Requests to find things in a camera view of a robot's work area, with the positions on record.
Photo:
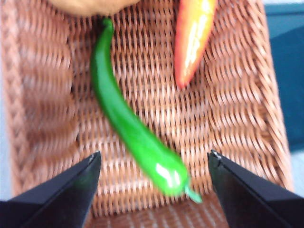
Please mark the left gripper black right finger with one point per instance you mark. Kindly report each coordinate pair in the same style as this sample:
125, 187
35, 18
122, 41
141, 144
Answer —
249, 202

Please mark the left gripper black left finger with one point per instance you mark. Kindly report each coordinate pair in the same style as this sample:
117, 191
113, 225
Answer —
59, 202

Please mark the long green chili pepper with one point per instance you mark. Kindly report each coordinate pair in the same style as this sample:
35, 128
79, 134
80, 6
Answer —
133, 133

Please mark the glossy red chili pepper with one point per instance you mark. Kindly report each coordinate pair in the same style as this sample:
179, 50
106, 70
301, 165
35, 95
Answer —
192, 47

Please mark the brown woven wicker basket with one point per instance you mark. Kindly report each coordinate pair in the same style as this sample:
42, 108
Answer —
225, 107

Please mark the yellow-brown potato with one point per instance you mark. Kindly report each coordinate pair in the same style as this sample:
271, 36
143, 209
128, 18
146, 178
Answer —
95, 7

